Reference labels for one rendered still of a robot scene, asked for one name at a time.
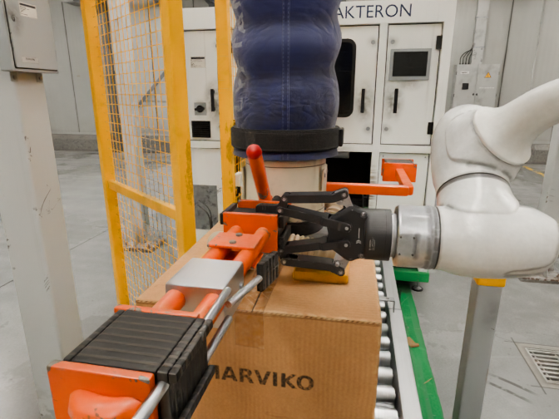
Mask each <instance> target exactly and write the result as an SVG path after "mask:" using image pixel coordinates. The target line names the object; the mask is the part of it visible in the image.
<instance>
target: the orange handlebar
mask: <svg viewBox="0 0 559 419"><path fill-rule="evenodd" d="M395 176H396V178H397V181H398V183H399V185H383V184H362V183H341V182H327V184H326V191H335V190H338V189H341V188H344V187H346V188H348V189H349V194H356V195H392V196H408V195H413V189H414V188H413V184H412V183H411V181H410V179H409V178H408V176H407V174H406V173H405V171H404V169H396V170H395ZM269 238H270V232H269V230H268V229H266V228H265V227H261V228H258V229H257V230H256V231H255V233H254V234H244V231H243V229H242V228H241V227H240V226H238V225H235V226H233V227H231V228H230V229H229V230H228V231H227V232H226V233H225V232H219V233H218V234H217V235H216V236H215V237H214V238H213V239H212V240H211V241H210V242H209V243H208V244H207V247H212V248H211V249H210V250H209V251H208V252H207V253H206V254H205V255H204V256H203V257H202V259H218V260H229V261H240V262H243V265H244V276H245V275H246V274H247V272H248V271H249V269H255V268H256V265H257V263H258V262H259V261H260V260H261V258H262V257H263V255H264V254H263V253H261V250H262V249H263V248H264V246H265V244H266V243H267V241H268V240H269ZM232 249H241V251H232ZM218 297H219V295H218V294H216V293H209V294H207V295H206V296H205V297H204V298H203V299H202V301H201V302H200V303H199V305H198V306H197V307H196V309H195V310H194V311H193V312H196V313H199V314H200V318H203V317H204V316H205V315H206V314H207V312H208V311H209V310H210V308H211V306H212V305H213V304H214V302H215V301H216V299H217V298H218ZM185 303H186V300H185V296H184V295H183V294H182V292H180V291H178V290H175V289H172V290H170V291H168V292H167V293H166V294H165V295H164V296H163V297H162V298H161V299H160V300H159V301H158V302H157V303H156V304H155V305H154V306H153V308H163V309H172V310H181V309H182V308H183V307H184V305H185ZM142 403H143V402H142V401H140V400H138V399H136V398H134V397H129V396H120V397H110V396H104V395H101V394H97V393H95V392H91V391H89V390H84V389H78V390H75V391H73V392H72V393H71V394H70V397H69V405H68V414H69V416H70V418H71V419H132V418H133V416H134V415H135V413H136V412H137V410H138V409H139V407H140V406H141V404H142Z"/></svg>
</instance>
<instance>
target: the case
mask: <svg viewBox="0 0 559 419"><path fill-rule="evenodd" d="M216 231H224V225H223V224H220V221H219V222H218V223H217V224H216V225H215V226H214V227H213V228H212V229H211V230H209V231H208V232H207V233H206V234H205V235H204V236H203V237H202V238H201V239H200V240H199V241H198V242H196V243H195V244H194V245H193V246H192V247H191V248H190V249H189V250H188V251H187V252H186V253H185V254H183V255H182V256H181V257H180V258H179V259H178V260H177V261H176V262H175V263H174V264H173V265H171V266H170V267H169V268H168V269H167V270H166V271H165V272H164V273H163V274H162V275H161V276H160V277H159V278H158V279H157V280H156V281H155V282H154V283H153V284H152V285H151V286H150V287H149V288H147V289H146V290H145V291H144V292H143V293H142V294H141V295H140V296H139V297H138V298H137V299H136V306H141V307H149V308H152V307H153V306H154V305H155V304H156V303H157V302H158V301H159V300H160V299H161V298H162V297H163V296H164V295H165V294H166V282H167V281H169V280H170V279H171V278H172V277H173V276H174V275H175V274H176V273H177V272H178V271H179V270H180V269H181V268H182V267H183V266H184V265H185V264H187V263H188V262H189V261H190V260H191V259H192V258H198V259H199V258H200V257H201V256H202V255H203V254H204V253H205V252H206V251H207V250H208V247H207V240H208V238H209V237H210V235H211V234H212V233H214V232H216ZM294 268H295V267H291V266H284V265H282V264H281V263H280V257H279V276H278V278H277V279H276V280H275V281H274V282H273V283H272V284H271V285H270V286H269V287H268V288H266V289H265V290H264V291H263V292H259V291H257V285H256V286H255V287H254V288H253V289H251V290H250V291H249V292H248V293H247V294H246V295H245V296H244V297H243V299H242V301H241V302H240V305H239V306H238V308H237V309H236V310H235V313H234V315H233V316H232V318H233V321H232V322H231V324H230V326H229V327H228V329H227V331H226V333H225V335H224V337H223V338H222V339H221V341H220V344H219V345H218V347H217V349H216V350H215V352H214V354H213V355H212V357H211V359H210V361H209V362H208V366H209V365H215V374H214V376H213V377H212V379H211V381H210V383H209V385H208V387H207V388H206V390H205V393H204V395H203V396H202V398H201V399H200V402H199V404H198V406H197V408H196V409H195V411H194V413H193V415H192V417H191V419H374V417H375V406H376V396H377V385H378V365H379V354H380V343H381V332H382V318H381V311H380V304H379V296H378V284H377V276H376V269H375V262H374V260H371V259H356V260H353V261H349V281H348V283H347V284H341V283H321V282H312V281H302V280H294V278H293V272H294Z"/></svg>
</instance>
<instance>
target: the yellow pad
mask: <svg viewBox="0 0 559 419"><path fill-rule="evenodd" d="M293 278H294V280H302V281H312V282H321V283H341V284H347V283H348V281H349V263H348V265H347V267H346V269H345V274H344V276H338V275H337V274H333V273H331V272H329V271H324V270H317V269H305V268H298V267H295V268H294V272H293Z"/></svg>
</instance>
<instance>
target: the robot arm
mask: <svg viewBox="0 0 559 419"><path fill-rule="evenodd" d="M556 124H559V78H558V79H556V80H554V81H549V82H548V83H545V84H543V85H541V86H538V87H536V88H534V89H532V90H530V91H528V92H527V93H525V94H523V95H521V96H519V97H518V98H516V99H515V100H513V101H511V102H509V103H507V104H506V105H504V106H501V107H498V108H492V107H488V106H484V107H483V106H478V105H472V104H466V105H460V106H456V107H454V108H453V109H451V110H449V111H448V112H446V113H445V114H444V115H443V116H442V118H441V119H440V120H439V122H438V123H437V125H436V128H435V130H434V133H433V138H432V144H431V171H432V179H433V186H434V189H435V192H436V197H437V206H431V205H427V206H420V205H397V206H396V207H395V210H394V213H393V214H392V210H390V209H370V208H361V207H358V206H357V205H353V204H352V201H351V199H350V197H349V189H348V188H346V187H344V188H341V189H338V190H335V191H300V192H284V193H283V195H282V196H281V197H280V201H279V203H278V204H271V203H259V204H257V205H256V206H255V208H239V207H237V208H236V209H234V210H233V211H232V212H241V213H256V214H277V215H278V217H279V216H280V215H284V216H287V217H290V218H294V219H301V220H304V221H308V222H311V223H316V224H320V225H322V226H324V227H327V230H328V235H325V236H322V237H319V238H312V239H299V240H292V241H287V243H286V245H285V247H284V249H279V244H278V252H279V257H280V263H281V264H282V265H284V266H291V267H298V268H305V269H317V270H324V271H329V272H331V273H333V274H337V275H338V276H344V274H345V269H346V267H347V265H348V263H349V261H353V260H356V259H371V260H383V261H389V259H390V257H392V261H393V265H394V266H396V267H407V268H418V269H436V270H441V271H444V272H447V273H450V274H453V275H457V276H463V277H469V278H477V279H517V278H526V277H532V276H537V275H540V274H542V273H543V272H545V271H547V270H548V269H549V268H550V267H551V266H552V265H553V264H554V263H555V262H556V261H557V257H558V255H559V225H558V223H557V222H556V221H555V220H554V219H553V218H552V217H550V216H548V215H547V214H544V213H542V212H541V211H540V210H537V209H534V208H532V207H530V206H524V205H519V202H518V200H517V199H516V198H515V196H514V195H513V193H512V191H511V187H510V183H511V182H513V181H514V179H515V177H516V175H517V173H518V171H519V170H520V169H521V168H522V166H523V165H524V164H525V163H526V162H527V161H528V160H529V159H530V157H531V145H532V142H533V141H534V140H535V139H536V138H537V137H538V136H539V135H540V134H541V133H542V132H543V131H545V130H547V129H548V128H550V127H552V126H554V125H556ZM335 202H336V204H337V205H344V206H345V207H344V208H342V209H341V210H339V211H338V212H336V213H335V214H331V213H328V212H319V211H316V210H312V209H306V208H302V207H299V206H295V205H288V204H318V203H335ZM315 250H322V251H326V250H333V251H335V252H336V253H337V254H339V255H340V256H341V257H343V258H335V259H331V258H326V257H319V256H312V255H305V254H293V253H300V252H308V251H315Z"/></svg>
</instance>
